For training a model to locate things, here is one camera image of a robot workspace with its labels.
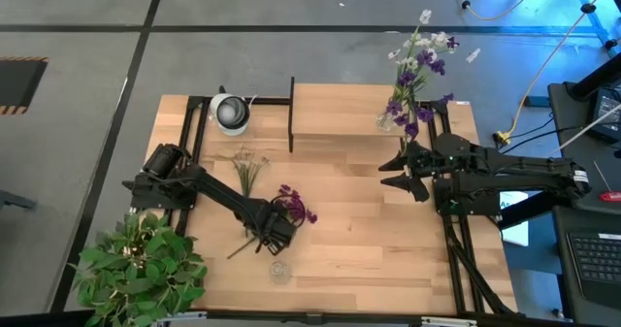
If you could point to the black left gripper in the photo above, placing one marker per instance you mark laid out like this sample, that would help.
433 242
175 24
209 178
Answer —
274 225

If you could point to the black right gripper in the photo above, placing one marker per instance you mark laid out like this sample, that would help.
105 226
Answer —
434 164

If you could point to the clear ribbed glass vase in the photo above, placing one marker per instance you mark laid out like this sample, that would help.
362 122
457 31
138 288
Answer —
280 272
385 123

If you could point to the purple flower bunch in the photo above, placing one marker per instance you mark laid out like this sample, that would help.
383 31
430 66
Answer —
293 208
406 78

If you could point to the white flower bunch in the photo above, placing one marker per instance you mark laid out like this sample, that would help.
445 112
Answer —
248 172
440 38

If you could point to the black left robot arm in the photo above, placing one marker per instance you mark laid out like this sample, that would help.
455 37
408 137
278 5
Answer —
218 191

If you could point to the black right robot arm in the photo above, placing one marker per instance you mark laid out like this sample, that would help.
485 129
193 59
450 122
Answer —
533 172

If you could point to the wooden shelf with black legs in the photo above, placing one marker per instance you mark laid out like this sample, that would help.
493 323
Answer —
339 108

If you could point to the black support strut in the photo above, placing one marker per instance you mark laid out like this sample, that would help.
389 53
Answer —
524 213

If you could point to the white paper sheet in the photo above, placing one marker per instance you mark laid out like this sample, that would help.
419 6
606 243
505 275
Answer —
516 237

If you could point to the potted green leafy plant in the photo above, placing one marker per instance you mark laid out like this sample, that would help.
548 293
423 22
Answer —
140 269

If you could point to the black side desk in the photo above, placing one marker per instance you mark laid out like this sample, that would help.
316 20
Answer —
582 172

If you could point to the black keyboard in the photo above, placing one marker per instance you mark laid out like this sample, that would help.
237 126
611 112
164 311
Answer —
597 261

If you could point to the black furniture foot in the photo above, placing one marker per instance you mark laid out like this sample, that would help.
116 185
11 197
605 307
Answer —
14 200

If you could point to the black mat with hazard stripes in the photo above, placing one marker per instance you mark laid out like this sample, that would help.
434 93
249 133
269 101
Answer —
19 84

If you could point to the black rail with silver brackets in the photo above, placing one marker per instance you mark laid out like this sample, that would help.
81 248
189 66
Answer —
310 318

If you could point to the black aluminium table frame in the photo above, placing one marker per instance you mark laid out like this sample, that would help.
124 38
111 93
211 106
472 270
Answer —
271 101
453 278

